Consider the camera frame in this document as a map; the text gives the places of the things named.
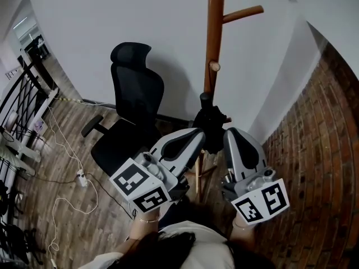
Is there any black folding umbrella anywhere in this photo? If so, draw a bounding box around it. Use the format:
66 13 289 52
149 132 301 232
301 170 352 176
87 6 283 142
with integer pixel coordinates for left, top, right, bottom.
192 92 228 154

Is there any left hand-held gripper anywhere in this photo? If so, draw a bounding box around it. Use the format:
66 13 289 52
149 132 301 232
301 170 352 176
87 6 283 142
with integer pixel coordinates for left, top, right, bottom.
108 127 208 214

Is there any white metal frame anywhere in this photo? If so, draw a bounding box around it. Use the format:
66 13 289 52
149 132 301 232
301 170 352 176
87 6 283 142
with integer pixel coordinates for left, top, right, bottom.
11 87 59 162

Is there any yellow black striped strip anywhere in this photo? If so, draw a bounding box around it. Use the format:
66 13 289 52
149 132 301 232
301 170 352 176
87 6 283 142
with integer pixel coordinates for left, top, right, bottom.
57 96 82 104

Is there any person's left forearm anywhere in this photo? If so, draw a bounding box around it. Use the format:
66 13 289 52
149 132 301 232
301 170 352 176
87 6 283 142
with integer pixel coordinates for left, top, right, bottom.
127 208 162 241

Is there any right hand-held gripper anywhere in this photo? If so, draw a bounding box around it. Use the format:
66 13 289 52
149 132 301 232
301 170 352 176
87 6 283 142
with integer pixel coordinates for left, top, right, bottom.
220 126 291 226

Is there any dark distant desk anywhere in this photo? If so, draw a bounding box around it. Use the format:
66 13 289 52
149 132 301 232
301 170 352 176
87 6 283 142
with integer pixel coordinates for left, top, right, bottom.
25 35 52 62

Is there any brown wooden coat rack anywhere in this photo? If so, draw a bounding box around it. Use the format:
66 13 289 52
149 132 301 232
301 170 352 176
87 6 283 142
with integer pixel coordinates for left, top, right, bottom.
195 0 265 203

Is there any black metal stand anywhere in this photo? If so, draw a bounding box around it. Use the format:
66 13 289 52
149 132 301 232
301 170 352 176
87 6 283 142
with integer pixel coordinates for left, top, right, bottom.
0 178 47 266

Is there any thin white cable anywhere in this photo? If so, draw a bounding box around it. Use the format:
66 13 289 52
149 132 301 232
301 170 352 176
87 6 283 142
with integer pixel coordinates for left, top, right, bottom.
47 105 84 173

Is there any person's white top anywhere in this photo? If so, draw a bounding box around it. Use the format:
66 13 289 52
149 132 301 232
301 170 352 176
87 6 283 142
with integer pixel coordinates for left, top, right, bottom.
78 221 237 269

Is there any person's right forearm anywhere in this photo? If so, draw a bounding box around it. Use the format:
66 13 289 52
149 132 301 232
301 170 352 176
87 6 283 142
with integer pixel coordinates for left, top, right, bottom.
229 214 256 244

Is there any black mesh office chair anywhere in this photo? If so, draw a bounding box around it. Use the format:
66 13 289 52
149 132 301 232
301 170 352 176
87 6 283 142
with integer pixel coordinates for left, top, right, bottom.
81 41 166 178

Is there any looped white cable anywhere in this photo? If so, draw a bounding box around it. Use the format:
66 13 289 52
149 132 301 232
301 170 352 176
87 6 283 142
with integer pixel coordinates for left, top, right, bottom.
47 179 99 267

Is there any white power strip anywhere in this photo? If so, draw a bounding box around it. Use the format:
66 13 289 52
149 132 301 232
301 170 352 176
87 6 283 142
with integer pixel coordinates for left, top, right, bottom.
76 170 89 188

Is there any black metal railing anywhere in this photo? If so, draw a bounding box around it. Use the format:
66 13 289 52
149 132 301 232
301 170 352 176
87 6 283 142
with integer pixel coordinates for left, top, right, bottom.
0 55 59 140

